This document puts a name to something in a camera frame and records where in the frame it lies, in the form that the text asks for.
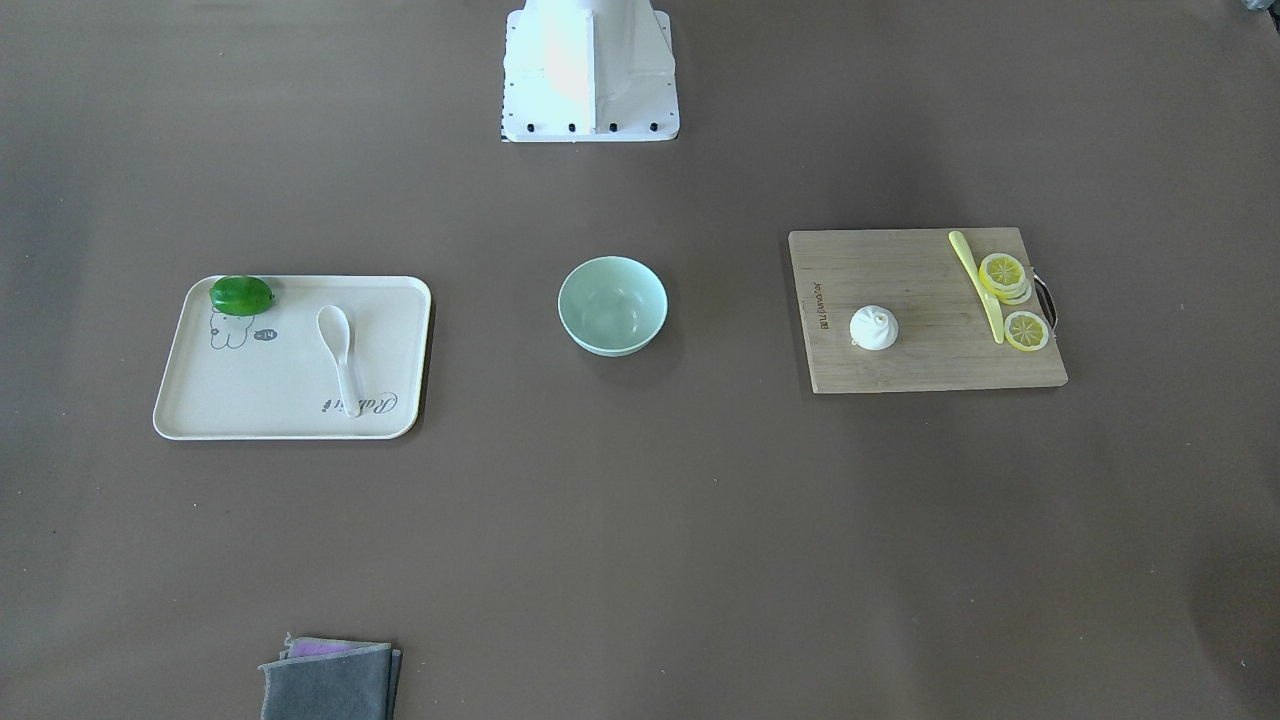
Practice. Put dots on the white ceramic spoon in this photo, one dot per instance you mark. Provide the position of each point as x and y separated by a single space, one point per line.
336 334

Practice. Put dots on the mint green bowl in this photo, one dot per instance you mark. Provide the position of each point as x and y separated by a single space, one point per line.
612 306

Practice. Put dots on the wooden cutting board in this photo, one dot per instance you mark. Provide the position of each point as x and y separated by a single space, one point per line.
944 342

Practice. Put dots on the yellow plastic knife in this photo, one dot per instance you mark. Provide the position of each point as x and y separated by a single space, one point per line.
990 304

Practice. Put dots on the stacked lemon slices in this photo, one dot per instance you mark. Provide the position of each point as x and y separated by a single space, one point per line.
1006 278

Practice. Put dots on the cream rectangular tray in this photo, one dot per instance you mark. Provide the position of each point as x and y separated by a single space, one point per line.
271 376

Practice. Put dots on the single lemon slice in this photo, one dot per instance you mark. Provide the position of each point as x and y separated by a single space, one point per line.
1027 332

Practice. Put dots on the green lime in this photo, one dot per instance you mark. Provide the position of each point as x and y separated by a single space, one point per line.
241 295

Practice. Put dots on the grey folded cloth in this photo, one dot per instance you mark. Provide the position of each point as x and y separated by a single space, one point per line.
321 678

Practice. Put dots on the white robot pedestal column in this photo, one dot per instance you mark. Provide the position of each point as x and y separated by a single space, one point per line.
589 71

